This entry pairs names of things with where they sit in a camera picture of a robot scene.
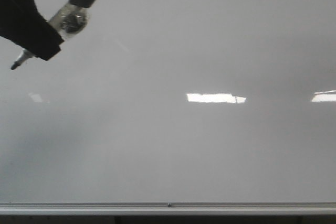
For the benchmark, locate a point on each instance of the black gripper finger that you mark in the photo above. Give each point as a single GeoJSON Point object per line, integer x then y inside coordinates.
{"type": "Point", "coordinates": [22, 23]}
{"type": "Point", "coordinates": [71, 18]}

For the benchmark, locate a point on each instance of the white whiteboard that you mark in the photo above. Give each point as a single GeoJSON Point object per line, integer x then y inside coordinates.
{"type": "Point", "coordinates": [176, 100]}

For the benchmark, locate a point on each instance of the aluminium whiteboard tray rail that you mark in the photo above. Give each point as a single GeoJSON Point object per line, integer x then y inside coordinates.
{"type": "Point", "coordinates": [177, 209]}

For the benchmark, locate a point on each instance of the black whiteboard marker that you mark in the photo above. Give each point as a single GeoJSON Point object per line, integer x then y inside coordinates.
{"type": "Point", "coordinates": [24, 55]}

